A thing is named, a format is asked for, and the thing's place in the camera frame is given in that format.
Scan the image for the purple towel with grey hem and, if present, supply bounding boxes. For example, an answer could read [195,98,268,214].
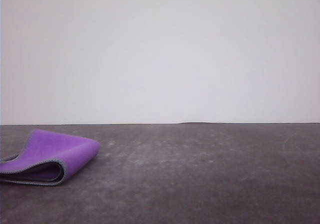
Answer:
[0,129,102,188]

